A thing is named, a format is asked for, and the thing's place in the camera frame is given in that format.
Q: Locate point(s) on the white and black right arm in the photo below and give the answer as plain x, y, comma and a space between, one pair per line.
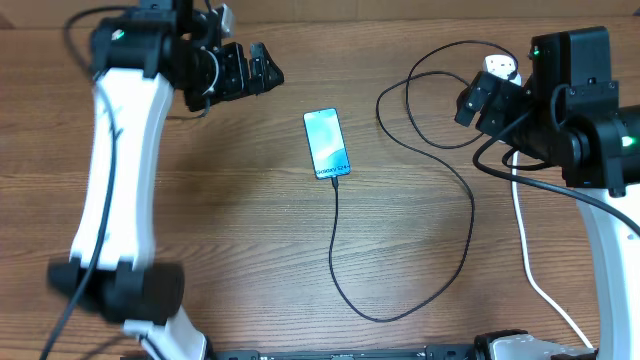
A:
568, 115

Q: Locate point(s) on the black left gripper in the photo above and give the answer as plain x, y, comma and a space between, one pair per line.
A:
240, 83

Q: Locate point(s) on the white USB charger adapter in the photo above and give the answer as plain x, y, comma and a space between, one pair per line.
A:
505, 75

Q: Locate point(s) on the white power strip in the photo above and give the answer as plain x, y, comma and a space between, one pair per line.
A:
505, 100

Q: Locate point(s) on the black Samsung Galaxy smartphone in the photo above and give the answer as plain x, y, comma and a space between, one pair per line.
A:
326, 143

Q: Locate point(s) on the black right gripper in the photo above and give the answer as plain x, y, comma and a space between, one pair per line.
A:
505, 103

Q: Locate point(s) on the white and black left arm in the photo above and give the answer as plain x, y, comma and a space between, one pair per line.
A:
140, 56

